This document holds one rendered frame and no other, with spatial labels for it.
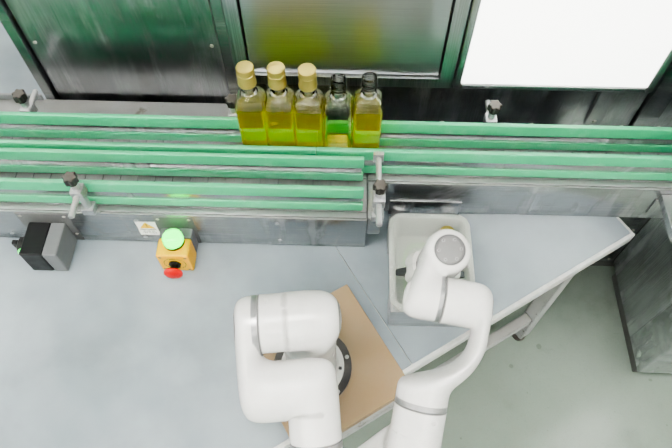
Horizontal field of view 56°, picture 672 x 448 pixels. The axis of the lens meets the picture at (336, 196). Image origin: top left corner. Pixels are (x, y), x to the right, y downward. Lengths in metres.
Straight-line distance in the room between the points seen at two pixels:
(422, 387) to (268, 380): 0.24
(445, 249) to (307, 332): 0.26
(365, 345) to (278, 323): 0.35
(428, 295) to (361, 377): 0.34
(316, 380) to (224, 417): 0.34
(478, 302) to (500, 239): 0.48
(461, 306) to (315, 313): 0.23
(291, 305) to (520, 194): 0.64
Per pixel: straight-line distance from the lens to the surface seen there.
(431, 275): 1.01
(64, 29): 1.46
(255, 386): 1.02
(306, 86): 1.18
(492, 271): 1.44
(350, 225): 1.33
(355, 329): 1.32
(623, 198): 1.52
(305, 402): 1.02
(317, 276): 1.39
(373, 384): 1.29
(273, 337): 1.00
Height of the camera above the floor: 2.02
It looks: 58 degrees down
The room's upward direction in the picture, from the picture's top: straight up
